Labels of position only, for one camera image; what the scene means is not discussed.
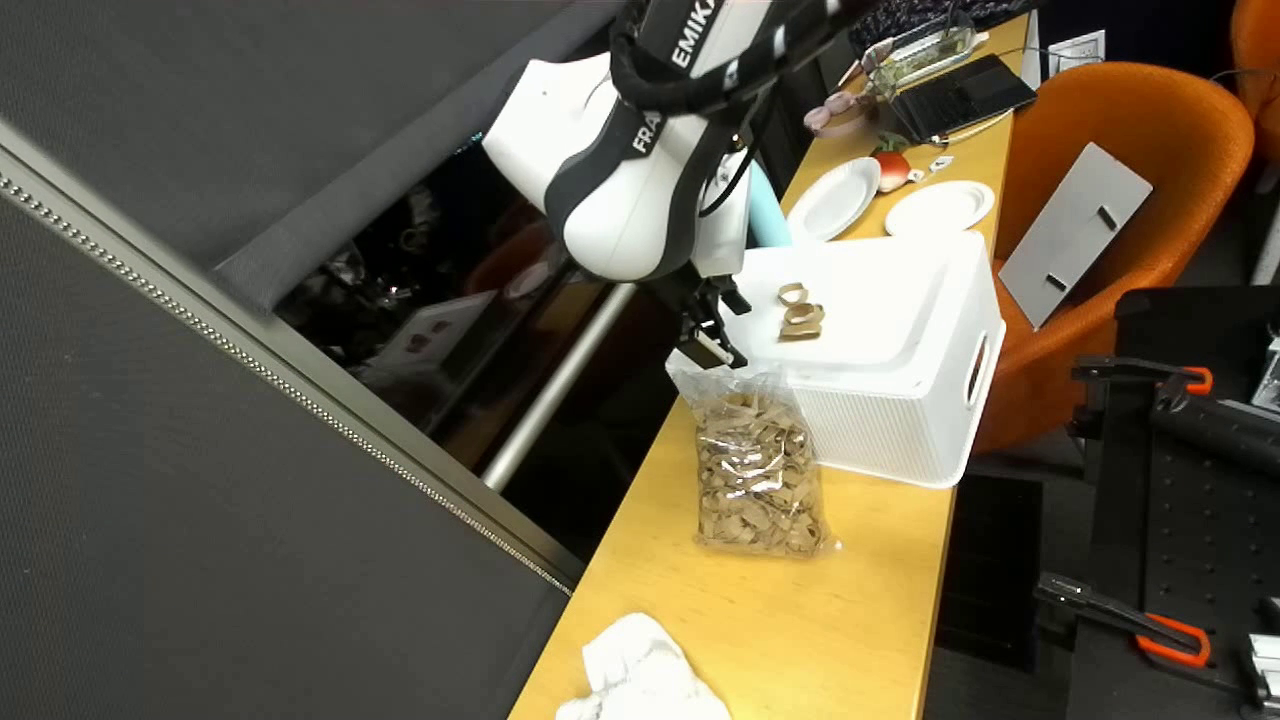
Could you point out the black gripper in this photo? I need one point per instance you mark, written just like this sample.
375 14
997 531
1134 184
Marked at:
702 305

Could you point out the brown pretzel piece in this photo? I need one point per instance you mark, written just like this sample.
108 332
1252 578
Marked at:
801 320

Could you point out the clear bag of pretzels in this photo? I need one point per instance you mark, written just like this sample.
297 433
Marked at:
753 463

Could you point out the white plastic basket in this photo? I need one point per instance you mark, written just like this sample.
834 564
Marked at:
907 358

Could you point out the metal window railing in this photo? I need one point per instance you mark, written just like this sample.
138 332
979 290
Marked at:
557 389

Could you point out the light blue water bottle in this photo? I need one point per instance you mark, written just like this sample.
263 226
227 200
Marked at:
766 218

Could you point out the white plate far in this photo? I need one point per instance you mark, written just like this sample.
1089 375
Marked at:
834 200

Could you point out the white plate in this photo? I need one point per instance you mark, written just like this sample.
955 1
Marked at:
939 208
834 200

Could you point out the red toy apple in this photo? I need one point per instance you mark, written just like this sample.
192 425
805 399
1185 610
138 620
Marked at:
893 169

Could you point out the white plate near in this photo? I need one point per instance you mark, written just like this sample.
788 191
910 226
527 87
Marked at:
939 208

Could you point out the white crumpled cloth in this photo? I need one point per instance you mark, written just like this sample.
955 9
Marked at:
643 675

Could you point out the clear glass bottle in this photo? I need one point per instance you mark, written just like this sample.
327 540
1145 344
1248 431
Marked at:
907 62

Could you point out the orange chair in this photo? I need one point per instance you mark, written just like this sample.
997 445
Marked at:
1185 137

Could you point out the grey metal bracket plate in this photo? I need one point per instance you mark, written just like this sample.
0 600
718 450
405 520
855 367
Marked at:
1075 231

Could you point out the orange handled clamp upper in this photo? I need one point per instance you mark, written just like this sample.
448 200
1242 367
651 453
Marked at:
1128 375

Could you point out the orange handled clamp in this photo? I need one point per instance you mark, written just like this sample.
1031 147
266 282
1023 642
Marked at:
1157 637
1128 375

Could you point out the orange handled clamp lower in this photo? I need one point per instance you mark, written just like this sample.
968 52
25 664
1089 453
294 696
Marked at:
1157 637

